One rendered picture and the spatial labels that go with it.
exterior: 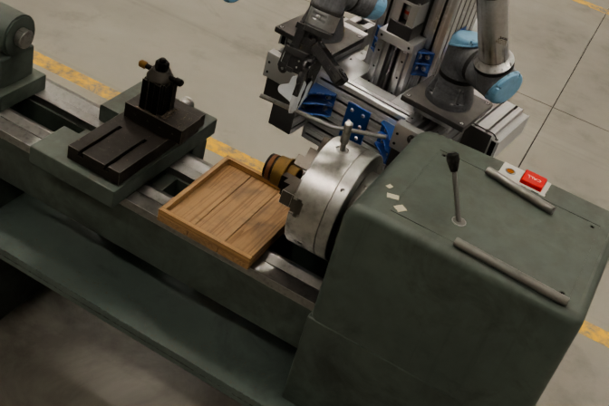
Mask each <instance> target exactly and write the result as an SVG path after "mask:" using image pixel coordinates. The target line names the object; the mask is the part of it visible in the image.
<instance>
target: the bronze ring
mask: <svg viewBox="0 0 609 406"><path fill-rule="evenodd" d="M294 162H295V159H289V158H288V157H286V156H280V155H278V154H275V153H273V154H271V155H270V156H269V157H268V158H267V160H266V163H265V165H264V167H263V170H262V177H263V178H264V179H266V180H268V181H270V183H271V184H273V185H275V186H277V187H278V184H279V181H280V179H281V176H282V175H283V174H284V173H286V172H288V173H290V174H292V175H294V176H296V177H298V178H299V179H301V178H302V176H303V169H302V168H299V167H297V166H296V165H295V164H294Z"/></svg>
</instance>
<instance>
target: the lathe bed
mask: <svg viewBox="0 0 609 406"><path fill-rule="evenodd" d="M99 114H100V105H98V104H96V103H94V102H92V101H90V100H88V99H86V98H84V97H82V96H81V95H79V94H77V93H75V92H72V91H71V90H69V89H67V88H65V87H63V86H62V85H60V84H58V83H56V82H54V81H52V80H50V79H48V78H46V79H45V89H44V90H42V91H40V92H38V93H36V94H34V95H32V96H31V97H29V98H27V99H25V100H23V101H20V102H18V103H17V104H15V105H13V106H11V107H9V108H8V109H5V110H4V111H0V179H3V180H5V181H6V182H8V183H10V184H12V185H13V186H15V187H17V188H19V189H21V190H22V191H24V192H25V193H27V194H29V195H30V196H32V197H34V198H36V199H38V200H40V201H42V202H43V203H44V204H46V205H48V206H49V207H51V208H54V209H55V210H57V211H59V212H61V213H62V214H64V215H65V216H67V217H68V218H71V219H73V220H74V221H76V222H78V223H80V224H81V225H83V226H85V227H87V228H89V229H90V230H92V231H93V232H95V233H97V234H99V235H100V236H102V237H105V238H106V239H108V240H110V241H111V242H112V243H114V244H116V245H117V246H119V247H122V248H123V249H125V250H127V251H129V252H130V253H132V254H133V255H135V256H137V257H139V258H141V259H142V260H144V261H146V262H148V263H149V264H151V265H153V266H155V267H157V268H158V269H160V270H161V271H163V272H165V273H167V274H168V275H170V276H173V277H174V278H176V279H178V280H179V281H180V282H182V283H184V284H185V285H188V286H190V287H191V288H193V289H195V290H197V291H198V292H200V293H201V294H203V295H205V296H207V297H209V298H210V299H212V300H214V301H216V302H217V303H219V304H221V305H223V306H225V307H226V308H228V309H229V310H231V311H233V312H235V313H236V314H239V315H241V316H242V317H244V318H246V319H247V320H248V321H250V322H252V323H254V324H256V325H258V326H260V327H261V328H263V329H265V330H266V331H268V332H269V333H271V334H273V335H275V336H277V337H278V338H280V339H282V340H284V341H285V342H287V343H290V344H291V345H293V346H294V347H296V348H297V347H298V344H299V341H300V338H301V335H302V332H303V330H304V327H305V322H306V319H307V316H308V315H309V314H310V313H311V312H312V311H313V309H314V305H315V302H316V299H317V296H318V294H319V291H320V288H321V286H320V285H322V283H321V282H323V279H324V274H325V271H326V268H327V266H328V263H329V262H328V261H326V260H324V259H322V258H321V257H319V256H317V255H315V254H313V253H311V252H309V251H307V250H306V249H304V248H302V247H300V246H298V245H296V244H295V243H293V242H291V241H289V240H287V239H286V237H285V233H284V234H283V235H282V236H281V237H280V238H278V239H277V240H276V242H275V243H274V244H273V245H272V246H271V247H269V248H268V249H267V251H266V252H265V253H264V254H263V255H262V256H261V257H259V258H258V259H257V261H256V262H255V263H254V264H253V265H252V266H251V267H249V268H248V269H245V268H244V267H242V266H240V265H238V264H236V263H234V262H232V261H231V260H229V259H227V258H225V257H223V256H222V255H220V254H218V252H217V253H216V252H215V251H213V250H211V249H209V248H207V247H206V246H203V245H201V244H200V243H199V242H197V241H195V240H193V239H191V238H190V237H188V235H186V236H185V235H183V234H182V233H180V232H178V231H177V230H175V229H174V228H172V227H169V226H167V225H166V224H164V223H162V222H160V221H158V220H157V218H158V213H159V208H161V207H162V206H163V205H164V204H166V203H167V202H168V201H170V200H171V199H172V198H174V197H175V196H176V195H178V194H179V193H180V191H182V190H183V189H184V188H186V187H187V186H188V185H190V184H191V183H192V182H193V181H195V180H196V179H198V178H199V177H200V176H201V175H203V174H204V173H205V172H206V171H208V170H209V169H211V168H212V167H213V166H214V165H212V164H210V163H208V162H206V161H204V160H203V159H200V158H199V157H197V156H195V155H193V154H191V153H187V154H186V155H185V156H183V157H182V158H181V159H178V160H177V161H175V162H174V163H173V164H171V165H170V166H169V167H167V168H166V169H164V170H163V171H162V172H161V173H160V174H158V175H157V176H156V177H154V178H153V179H151V180H150V181H148V182H147V183H146V184H144V185H143V186H142V187H140V188H139V189H137V191H135V192H134V193H132V194H131V195H130V196H128V197H127V198H125V199H124V200H123V201H121V202H120V203H119V204H117V205H116V206H115V207H113V208H110V207H109V206H107V205H105V204H103V203H101V202H100V201H99V200H97V199H95V198H93V197H91V196H89V195H87V194H86V193H84V192H82V191H80V190H79V189H77V188H75V187H73V186H72V185H70V184H68V183H66V182H64V181H63V180H61V179H58V178H56V177H55V176H54V175H52V174H50V173H49V172H47V171H45V170H43V169H41V168H39V167H37V166H35V165H34V164H33V163H31V162H30V161H29V157H30V146H31V145H33V144H34V143H36V142H37V141H39V140H41V139H43V138H44V137H46V136H48V135H50V134H51V133H53V132H55V131H57V130H59V129H60V128H61V127H63V126H65V127H67V128H69V129H71V130H73V131H75V132H77V133H79V134H81V135H82V136H84V135H85V134H87V133H89V132H90V131H93V130H94V129H96V128H98V127H99V126H101V125H102V124H103V123H104V122H102V121H100V120H99Z"/></svg>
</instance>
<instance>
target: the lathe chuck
mask: <svg viewBox="0 0 609 406"><path fill-rule="evenodd" d="M341 137H342V136H336V137H334V138H332V139H331V140H329V141H328V142H327V143H326V144H325V145H324V146H323V148H322V149H321V150H320V151H319V153H318V154H317V155H316V157H315V158H314V160H313V162H312V163H311V165H310V166H309V168H308V170H307V171H306V173H305V174H304V176H303V178H302V180H301V182H300V184H299V186H298V188H297V190H296V193H295V195H294V199H295V200H298V199H301V200H302V203H303V207H302V209H301V212H300V215H299V216H294V215H293V212H291V211H288V214H287V217H286V222H285V237H286V239H287V240H289V241H291V242H293V243H295V244H296V245H298V244H297V243H296V242H295V239H296V240H298V241H300V242H301V243H303V244H304V246H300V245H298V246H300V247H302V248H304V249H306V250H307V251H309V252H311V253H313V254H314V242H315V237H316V233H317V230H318V228H319V225H320V222H321V220H322V217H323V215H324V212H325V210H326V208H327V206H328V203H329V201H330V199H331V197H332V195H333V193H334V192H335V190H336V188H337V186H338V185H339V183H340V181H341V180H342V178H343V176H344V174H345V173H346V171H347V170H348V169H349V168H350V167H351V165H352V164H353V163H354V161H355V160H356V159H357V158H358V157H359V156H360V155H361V154H362V153H363V152H365V151H366V150H368V149H367V148H365V147H363V146H361V145H359V144H357V143H355V142H353V141H351V140H349V143H348V144H347V145H346V147H345V148H346V149H348V153H346V154H341V153H339V152H337V151H336V148H337V147H339V146H341V142H340V139H341Z"/></svg>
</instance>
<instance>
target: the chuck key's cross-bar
mask: <svg viewBox="0 0 609 406"><path fill-rule="evenodd" d="M259 98H262V99H264V100H266V101H268V102H272V103H273V104H275V105H278V106H280V107H282V108H284V109H287V110H289V105H288V104H285V103H283V102H281V101H278V100H276V99H274V98H272V97H269V96H267V95H265V94H263V93H260V95H259ZM294 113H296V114H298V115H300V116H303V117H305V118H307V119H309V120H311V121H314V122H317V123H319V124H321V125H323V126H325V127H327V128H330V129H334V130H339V131H344V128H343V126H339V125H334V124H331V123H329V122H326V121H323V120H321V119H318V118H316V117H315V116H313V115H310V114H308V113H306V112H304V111H300V110H298V109H297V110H296V111H294ZM351 133H356V134H361V135H365V136H370V137H374V138H379V139H384V140H385V139H386V135H385V134H380V133H376V132H371V131H367V130H358V129H354V128H353V129H352V131H351Z"/></svg>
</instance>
